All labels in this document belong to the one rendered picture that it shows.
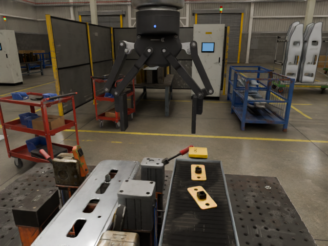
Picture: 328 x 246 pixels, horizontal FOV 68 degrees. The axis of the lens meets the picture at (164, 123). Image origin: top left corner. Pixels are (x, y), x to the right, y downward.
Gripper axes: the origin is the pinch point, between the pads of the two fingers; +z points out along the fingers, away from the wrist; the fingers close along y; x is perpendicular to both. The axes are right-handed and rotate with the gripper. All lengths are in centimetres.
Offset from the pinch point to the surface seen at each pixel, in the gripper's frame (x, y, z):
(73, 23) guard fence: -496, 243, -58
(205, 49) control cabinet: -642, -47, -3
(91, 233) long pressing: -7.6, 19.7, 34.5
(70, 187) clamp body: -38, 41, 41
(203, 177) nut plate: -12.3, -10.2, 18.2
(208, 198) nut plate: -3.0, -10.8, 18.2
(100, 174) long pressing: -39, 28, 34
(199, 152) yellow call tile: -28.9, -10.0, 18.4
